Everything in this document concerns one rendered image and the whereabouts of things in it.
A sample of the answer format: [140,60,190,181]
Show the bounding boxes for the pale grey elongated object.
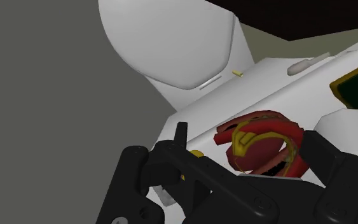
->
[287,52,331,76]

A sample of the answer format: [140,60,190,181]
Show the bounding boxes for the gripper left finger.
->
[95,122,280,224]

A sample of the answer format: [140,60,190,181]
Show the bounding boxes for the white rounded object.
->
[313,108,358,160]

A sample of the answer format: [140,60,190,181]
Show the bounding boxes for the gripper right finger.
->
[298,130,358,224]

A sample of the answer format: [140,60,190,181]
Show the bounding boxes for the red and yellow helmet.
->
[213,109,310,178]

